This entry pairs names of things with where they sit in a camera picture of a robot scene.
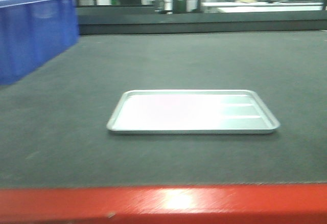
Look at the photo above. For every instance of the blue crate on conveyor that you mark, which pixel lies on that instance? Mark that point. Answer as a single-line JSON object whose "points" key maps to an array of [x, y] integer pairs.
{"points": [[33, 32]]}

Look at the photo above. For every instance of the red conveyor edge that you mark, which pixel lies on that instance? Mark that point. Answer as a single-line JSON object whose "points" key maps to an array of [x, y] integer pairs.
{"points": [[286, 203]]}

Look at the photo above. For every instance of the silver metal tray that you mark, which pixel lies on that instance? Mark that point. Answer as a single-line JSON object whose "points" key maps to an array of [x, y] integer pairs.
{"points": [[192, 111]]}

